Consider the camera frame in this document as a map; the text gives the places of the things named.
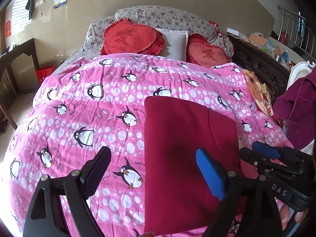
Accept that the dark red knit garment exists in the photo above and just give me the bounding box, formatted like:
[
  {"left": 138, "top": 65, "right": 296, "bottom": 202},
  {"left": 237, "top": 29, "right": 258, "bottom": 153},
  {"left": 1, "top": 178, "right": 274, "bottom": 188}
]
[{"left": 144, "top": 96, "right": 242, "bottom": 235}]

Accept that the red heart cushion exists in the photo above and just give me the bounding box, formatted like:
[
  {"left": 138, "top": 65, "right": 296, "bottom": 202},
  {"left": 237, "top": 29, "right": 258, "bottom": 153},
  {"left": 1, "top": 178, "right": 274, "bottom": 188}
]
[
  {"left": 186, "top": 34, "right": 231, "bottom": 69},
  {"left": 100, "top": 18, "right": 165, "bottom": 56}
]

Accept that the metal stair railing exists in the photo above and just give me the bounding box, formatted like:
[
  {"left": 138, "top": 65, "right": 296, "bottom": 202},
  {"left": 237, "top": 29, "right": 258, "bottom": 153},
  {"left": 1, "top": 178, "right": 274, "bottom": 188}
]
[{"left": 277, "top": 5, "right": 315, "bottom": 62}]

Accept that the dark carved wooden headboard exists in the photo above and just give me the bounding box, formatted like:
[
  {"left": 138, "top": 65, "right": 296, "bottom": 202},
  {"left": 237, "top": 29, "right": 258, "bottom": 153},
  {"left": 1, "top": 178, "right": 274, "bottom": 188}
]
[{"left": 228, "top": 34, "right": 290, "bottom": 103}]

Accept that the right hand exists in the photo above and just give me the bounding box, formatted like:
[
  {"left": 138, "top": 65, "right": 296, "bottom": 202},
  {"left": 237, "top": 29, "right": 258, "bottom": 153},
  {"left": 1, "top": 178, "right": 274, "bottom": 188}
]
[{"left": 278, "top": 203, "right": 309, "bottom": 231}]

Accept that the purple garment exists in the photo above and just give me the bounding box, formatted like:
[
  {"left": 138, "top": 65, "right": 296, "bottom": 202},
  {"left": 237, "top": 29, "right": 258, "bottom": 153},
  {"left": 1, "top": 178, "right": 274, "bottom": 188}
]
[{"left": 273, "top": 70, "right": 315, "bottom": 150}]

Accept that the red bag on floor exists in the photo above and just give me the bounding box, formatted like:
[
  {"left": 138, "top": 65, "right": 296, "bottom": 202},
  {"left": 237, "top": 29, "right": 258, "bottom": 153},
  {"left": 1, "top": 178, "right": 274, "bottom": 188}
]
[{"left": 35, "top": 66, "right": 55, "bottom": 84}]

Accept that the cardboard box on ledge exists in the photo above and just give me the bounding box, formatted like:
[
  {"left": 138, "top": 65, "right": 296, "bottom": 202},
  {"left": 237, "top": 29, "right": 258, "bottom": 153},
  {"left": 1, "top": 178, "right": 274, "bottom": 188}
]
[{"left": 249, "top": 33, "right": 267, "bottom": 46}]

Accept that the dark wooden desk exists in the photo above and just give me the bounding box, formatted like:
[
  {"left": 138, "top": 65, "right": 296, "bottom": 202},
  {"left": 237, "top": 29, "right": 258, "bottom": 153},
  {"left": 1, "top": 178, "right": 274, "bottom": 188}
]
[{"left": 0, "top": 38, "right": 40, "bottom": 130}]

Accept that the white chair back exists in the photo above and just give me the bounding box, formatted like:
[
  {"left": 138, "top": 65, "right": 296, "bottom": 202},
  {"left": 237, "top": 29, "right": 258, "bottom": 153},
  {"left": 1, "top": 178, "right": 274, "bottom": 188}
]
[{"left": 286, "top": 60, "right": 315, "bottom": 90}]

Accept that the red wall sign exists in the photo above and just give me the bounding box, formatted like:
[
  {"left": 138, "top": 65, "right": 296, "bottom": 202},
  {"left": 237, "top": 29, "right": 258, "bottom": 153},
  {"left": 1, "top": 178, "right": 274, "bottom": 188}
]
[{"left": 5, "top": 20, "right": 11, "bottom": 38}]

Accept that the left red heart cushion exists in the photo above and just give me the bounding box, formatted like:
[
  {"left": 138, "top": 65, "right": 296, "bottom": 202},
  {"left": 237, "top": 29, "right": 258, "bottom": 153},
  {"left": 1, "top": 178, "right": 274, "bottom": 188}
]
[{"left": 100, "top": 18, "right": 165, "bottom": 56}]

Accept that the orange cartoon blanket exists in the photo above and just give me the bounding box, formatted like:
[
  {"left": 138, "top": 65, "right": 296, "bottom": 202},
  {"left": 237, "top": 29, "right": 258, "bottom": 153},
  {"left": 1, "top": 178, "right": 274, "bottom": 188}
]
[{"left": 243, "top": 69, "right": 283, "bottom": 127}]

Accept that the right red heart cushion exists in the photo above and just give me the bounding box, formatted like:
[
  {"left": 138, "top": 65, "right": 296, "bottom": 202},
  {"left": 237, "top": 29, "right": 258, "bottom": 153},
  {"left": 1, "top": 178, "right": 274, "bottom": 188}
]
[{"left": 186, "top": 34, "right": 231, "bottom": 69}]

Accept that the pink penguin quilt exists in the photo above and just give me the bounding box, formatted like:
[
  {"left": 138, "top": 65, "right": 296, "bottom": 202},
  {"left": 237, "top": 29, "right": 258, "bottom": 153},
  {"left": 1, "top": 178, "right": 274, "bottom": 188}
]
[{"left": 1, "top": 54, "right": 290, "bottom": 236}]

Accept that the dark cloth on wall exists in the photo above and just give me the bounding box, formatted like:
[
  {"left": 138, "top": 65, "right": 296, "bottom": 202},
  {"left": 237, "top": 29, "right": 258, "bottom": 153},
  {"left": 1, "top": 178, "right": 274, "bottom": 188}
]
[{"left": 25, "top": 0, "right": 35, "bottom": 20}]

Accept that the floral long pillow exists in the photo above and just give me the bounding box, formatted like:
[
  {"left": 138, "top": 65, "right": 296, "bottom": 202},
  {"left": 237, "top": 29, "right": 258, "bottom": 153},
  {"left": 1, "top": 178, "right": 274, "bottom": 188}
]
[{"left": 80, "top": 5, "right": 234, "bottom": 58}]

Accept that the white square pillow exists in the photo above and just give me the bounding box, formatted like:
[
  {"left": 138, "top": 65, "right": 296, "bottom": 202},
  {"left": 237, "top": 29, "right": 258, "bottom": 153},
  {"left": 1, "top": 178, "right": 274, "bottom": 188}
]
[{"left": 156, "top": 28, "right": 189, "bottom": 62}]

